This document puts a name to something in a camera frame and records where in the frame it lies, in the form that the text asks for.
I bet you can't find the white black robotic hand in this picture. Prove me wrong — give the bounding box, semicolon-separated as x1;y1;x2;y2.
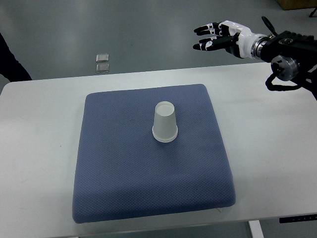
193;20;265;59

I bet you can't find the white paper cup carried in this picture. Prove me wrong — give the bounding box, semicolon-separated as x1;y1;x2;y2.
152;101;178;135

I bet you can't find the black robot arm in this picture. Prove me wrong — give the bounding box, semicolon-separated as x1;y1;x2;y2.
255;31;317;97

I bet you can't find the cardboard box corner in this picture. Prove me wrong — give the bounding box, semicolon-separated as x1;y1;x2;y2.
276;0;317;10

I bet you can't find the white paper cup on cushion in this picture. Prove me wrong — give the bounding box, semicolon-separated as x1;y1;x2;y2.
152;128;178;143

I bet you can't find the lower metal floor plate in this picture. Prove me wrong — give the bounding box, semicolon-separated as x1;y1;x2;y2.
96;63;109;73

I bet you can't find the metal floor plate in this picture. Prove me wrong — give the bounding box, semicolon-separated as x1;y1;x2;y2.
96;54;109;62
96;63;109;73

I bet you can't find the upper metal floor plate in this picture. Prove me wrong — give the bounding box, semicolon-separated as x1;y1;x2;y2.
96;54;109;62

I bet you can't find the blue textured cushion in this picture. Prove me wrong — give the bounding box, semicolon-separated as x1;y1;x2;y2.
72;84;236;223

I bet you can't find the black desk control panel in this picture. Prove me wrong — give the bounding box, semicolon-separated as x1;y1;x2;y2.
279;214;317;224

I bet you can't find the white table leg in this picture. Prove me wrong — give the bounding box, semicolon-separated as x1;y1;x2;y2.
248;220;264;238

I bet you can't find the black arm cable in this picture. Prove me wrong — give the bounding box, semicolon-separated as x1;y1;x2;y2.
261;15;305;92

